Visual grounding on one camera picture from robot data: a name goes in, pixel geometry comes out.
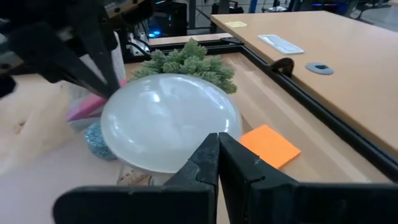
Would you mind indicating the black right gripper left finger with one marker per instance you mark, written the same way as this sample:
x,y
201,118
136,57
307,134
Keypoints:
x,y
140,205

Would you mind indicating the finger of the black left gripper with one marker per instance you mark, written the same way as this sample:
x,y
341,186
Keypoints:
x,y
53,56
104,53

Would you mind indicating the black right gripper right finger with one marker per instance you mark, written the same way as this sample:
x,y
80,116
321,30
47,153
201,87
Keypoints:
x,y
295,205

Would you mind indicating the white reflector lightbulb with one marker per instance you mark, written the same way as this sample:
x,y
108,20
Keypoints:
x,y
171,124

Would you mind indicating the white textured pen cup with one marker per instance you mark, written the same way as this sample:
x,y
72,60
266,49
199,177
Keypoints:
x,y
119,59

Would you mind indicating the orange sticky note pad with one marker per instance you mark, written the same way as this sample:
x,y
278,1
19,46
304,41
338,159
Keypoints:
x,y
269,146

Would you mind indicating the green artificial potted plant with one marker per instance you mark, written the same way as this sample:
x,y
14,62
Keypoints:
x,y
189,60

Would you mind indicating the yellow sticky note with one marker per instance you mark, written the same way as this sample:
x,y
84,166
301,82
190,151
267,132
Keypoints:
x,y
235,24

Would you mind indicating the beige desk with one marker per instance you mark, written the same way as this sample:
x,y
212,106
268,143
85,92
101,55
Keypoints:
x,y
342,56

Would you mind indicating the white rectangular card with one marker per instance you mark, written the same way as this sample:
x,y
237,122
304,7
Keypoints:
x,y
280,44

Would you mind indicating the black aluminium table frame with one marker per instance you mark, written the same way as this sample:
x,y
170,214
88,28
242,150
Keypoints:
x,y
326,115

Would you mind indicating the black frame clamp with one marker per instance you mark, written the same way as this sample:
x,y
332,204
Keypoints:
x,y
284,63

